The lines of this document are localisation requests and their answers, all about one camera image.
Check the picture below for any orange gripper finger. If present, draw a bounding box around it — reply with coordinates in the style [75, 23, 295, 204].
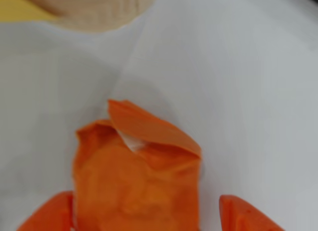
[16, 190, 75, 231]
[219, 194, 286, 231]

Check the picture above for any orange paper packet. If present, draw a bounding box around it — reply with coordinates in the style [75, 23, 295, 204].
[73, 99, 202, 231]

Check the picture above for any yellow welcome sign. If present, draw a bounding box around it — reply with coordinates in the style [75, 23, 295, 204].
[0, 0, 59, 24]

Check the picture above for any paper cup with orange tag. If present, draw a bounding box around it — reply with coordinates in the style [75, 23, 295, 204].
[14, 0, 159, 33]

